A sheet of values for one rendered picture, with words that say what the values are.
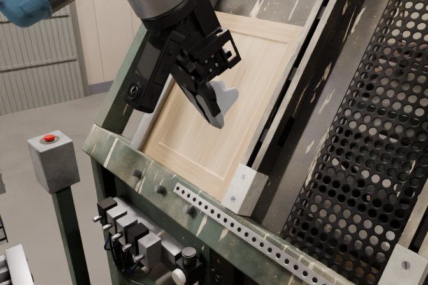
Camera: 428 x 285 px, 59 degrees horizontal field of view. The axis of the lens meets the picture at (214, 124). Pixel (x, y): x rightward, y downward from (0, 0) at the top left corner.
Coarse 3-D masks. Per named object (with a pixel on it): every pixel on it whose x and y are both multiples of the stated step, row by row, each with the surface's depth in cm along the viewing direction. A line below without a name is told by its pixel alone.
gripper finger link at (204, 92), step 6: (192, 72) 50; (198, 78) 50; (198, 84) 49; (204, 84) 49; (210, 84) 50; (198, 90) 51; (204, 90) 50; (210, 90) 50; (204, 96) 50; (210, 96) 50; (216, 96) 51; (210, 102) 51; (216, 102) 52; (210, 108) 52; (216, 108) 54; (216, 114) 54
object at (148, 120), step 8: (216, 0) 137; (168, 80) 134; (168, 88) 134; (160, 96) 134; (160, 104) 134; (144, 120) 135; (152, 120) 134; (144, 128) 134; (152, 128) 135; (136, 136) 135; (144, 136) 133; (136, 144) 134; (144, 144) 135
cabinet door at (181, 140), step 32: (256, 32) 120; (288, 32) 112; (256, 64) 116; (256, 96) 113; (160, 128) 132; (192, 128) 124; (224, 128) 116; (256, 128) 109; (160, 160) 128; (192, 160) 120; (224, 160) 113; (224, 192) 109
